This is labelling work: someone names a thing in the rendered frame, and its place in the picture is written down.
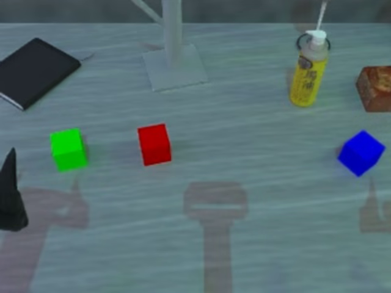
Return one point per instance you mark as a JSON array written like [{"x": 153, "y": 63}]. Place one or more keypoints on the yellow spray bottle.
[{"x": 309, "y": 73}]

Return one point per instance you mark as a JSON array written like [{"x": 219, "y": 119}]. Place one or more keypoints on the black notebook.
[{"x": 35, "y": 71}]

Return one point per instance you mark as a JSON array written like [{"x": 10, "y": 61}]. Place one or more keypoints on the green cube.
[{"x": 68, "y": 149}]

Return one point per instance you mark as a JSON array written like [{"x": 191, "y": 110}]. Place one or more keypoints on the red cube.
[{"x": 154, "y": 144}]

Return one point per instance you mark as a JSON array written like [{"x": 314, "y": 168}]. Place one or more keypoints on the blue cube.
[{"x": 360, "y": 152}]

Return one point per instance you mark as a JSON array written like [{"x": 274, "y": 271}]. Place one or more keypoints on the white camera stand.
[{"x": 174, "y": 61}]

